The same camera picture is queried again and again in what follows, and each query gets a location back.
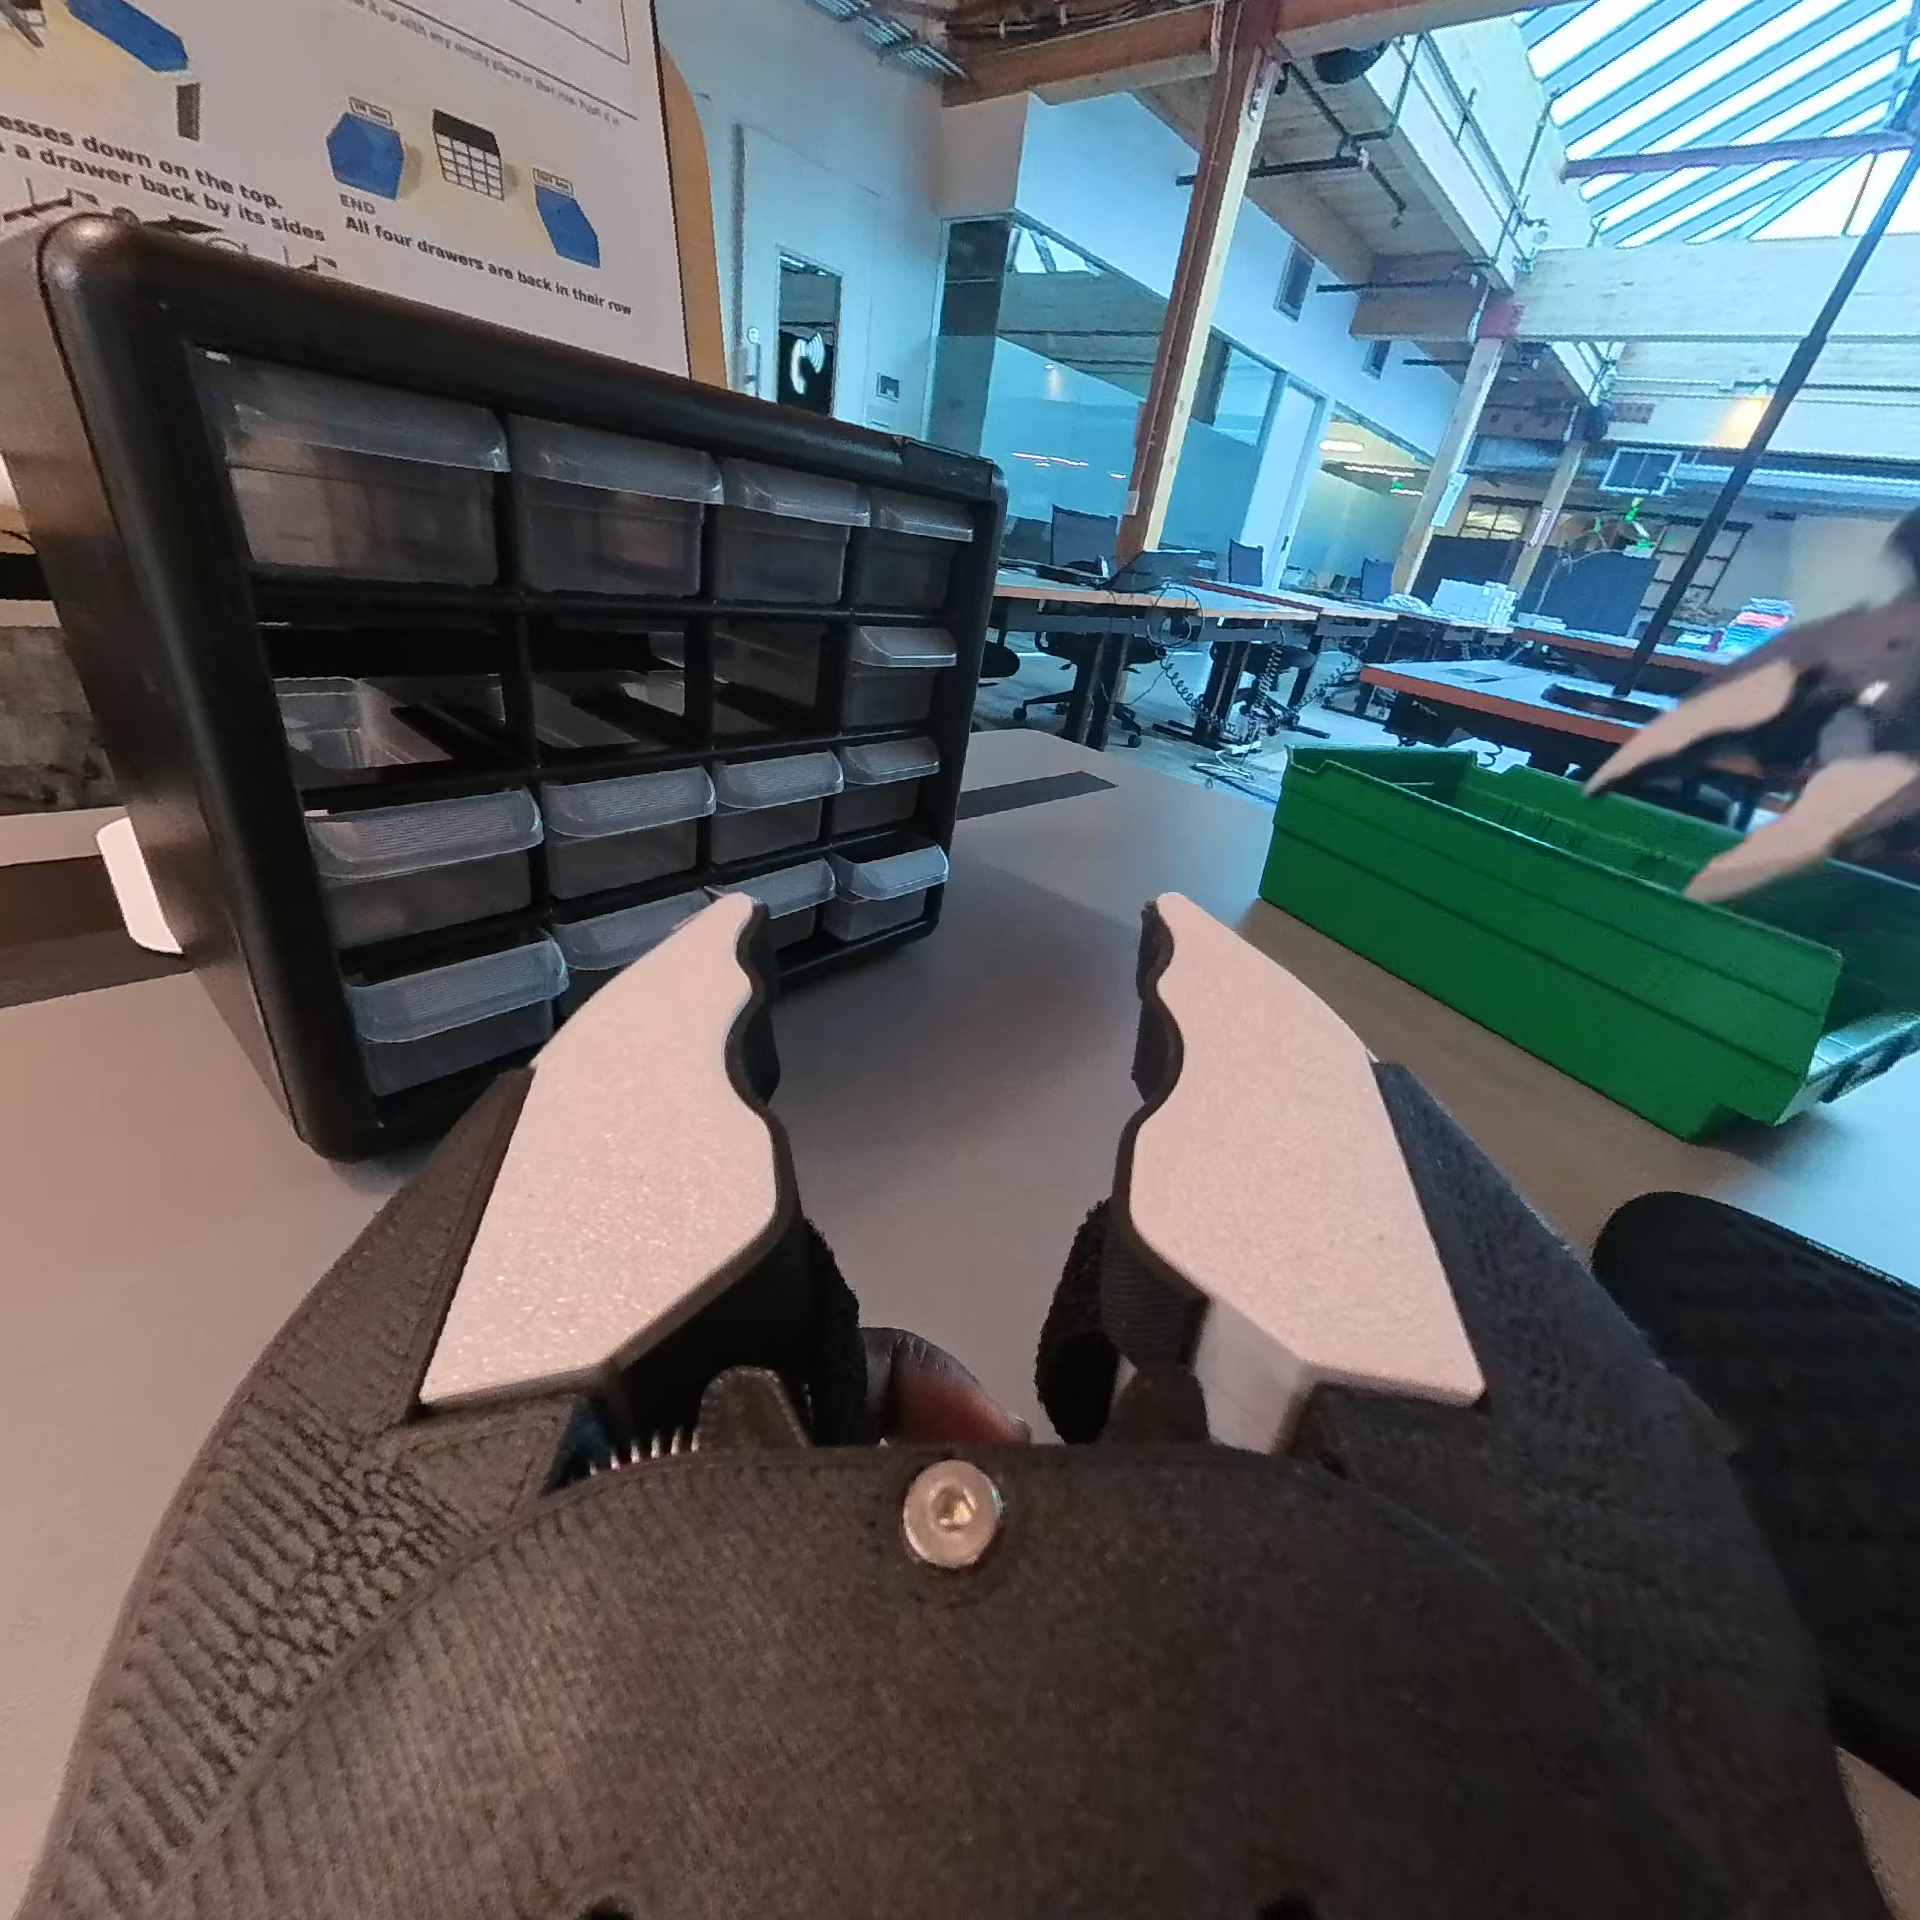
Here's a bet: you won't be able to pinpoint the black tape strip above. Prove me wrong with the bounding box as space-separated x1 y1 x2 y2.
957 769 1125 826

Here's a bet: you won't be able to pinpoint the frosted glass partition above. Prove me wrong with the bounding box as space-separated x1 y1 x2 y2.
931 211 1201 557

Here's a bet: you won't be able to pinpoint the wooden support post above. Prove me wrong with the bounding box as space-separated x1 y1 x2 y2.
1401 299 1518 595
1118 0 1278 564

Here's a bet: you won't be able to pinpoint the tan wooden board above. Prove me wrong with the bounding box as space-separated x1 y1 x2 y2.
656 30 731 396

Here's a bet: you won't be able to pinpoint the orange-edged office desk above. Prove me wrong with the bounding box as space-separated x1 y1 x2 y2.
990 570 1360 753
1358 651 1800 753

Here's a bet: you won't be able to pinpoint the black drawer cabinet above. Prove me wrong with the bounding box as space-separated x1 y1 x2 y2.
30 212 1009 1163

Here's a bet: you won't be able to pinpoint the rows of cabinet drawers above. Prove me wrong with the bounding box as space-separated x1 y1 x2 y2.
195 353 980 1098

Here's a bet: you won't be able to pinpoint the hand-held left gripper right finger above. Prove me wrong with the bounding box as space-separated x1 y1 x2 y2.
1118 891 1489 1455

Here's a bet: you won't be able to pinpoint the green plastic bin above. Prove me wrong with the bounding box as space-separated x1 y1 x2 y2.
1257 746 1920 1143

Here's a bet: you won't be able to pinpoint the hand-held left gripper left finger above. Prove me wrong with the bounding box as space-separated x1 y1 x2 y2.
415 891 797 1412

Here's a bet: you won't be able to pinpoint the black office chair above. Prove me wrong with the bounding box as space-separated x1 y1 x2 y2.
1036 502 1126 722

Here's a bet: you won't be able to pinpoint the person's left hand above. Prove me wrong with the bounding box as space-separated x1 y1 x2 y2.
862 1327 1037 1450

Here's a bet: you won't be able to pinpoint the white instruction poster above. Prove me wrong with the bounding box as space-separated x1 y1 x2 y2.
0 0 693 385

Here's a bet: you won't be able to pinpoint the black textured cloth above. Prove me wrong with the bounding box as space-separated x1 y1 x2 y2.
1591 1191 1920 1794

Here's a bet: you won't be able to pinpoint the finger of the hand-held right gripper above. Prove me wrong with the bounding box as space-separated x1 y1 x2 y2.
1582 660 1800 797
1679 757 1920 905

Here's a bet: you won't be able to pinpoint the white door with phone icon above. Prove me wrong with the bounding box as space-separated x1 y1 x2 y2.
743 223 863 430

